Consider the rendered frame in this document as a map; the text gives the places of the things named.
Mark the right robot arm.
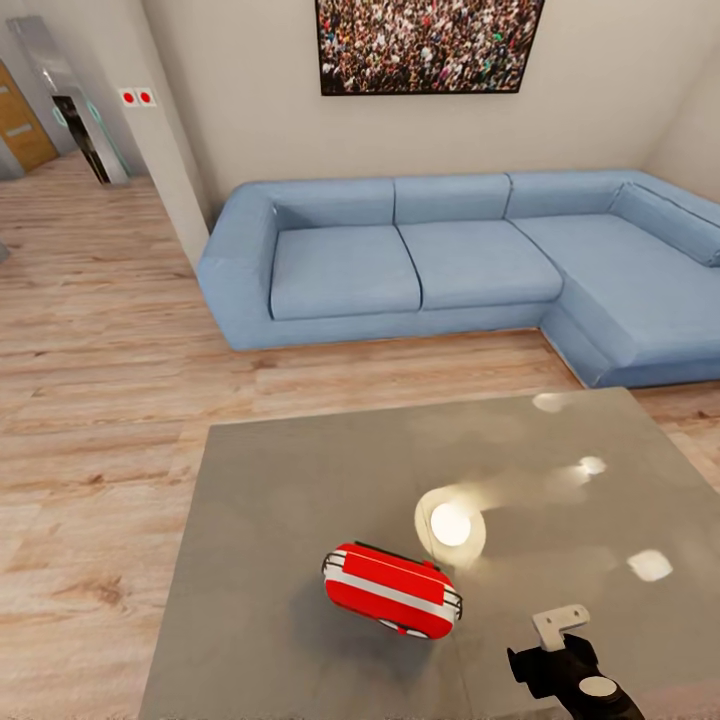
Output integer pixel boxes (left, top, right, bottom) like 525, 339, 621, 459
508, 604, 645, 720

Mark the radio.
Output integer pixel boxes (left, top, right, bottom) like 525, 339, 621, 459
321, 541, 463, 639

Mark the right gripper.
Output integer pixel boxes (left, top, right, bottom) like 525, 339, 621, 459
508, 636, 598, 699

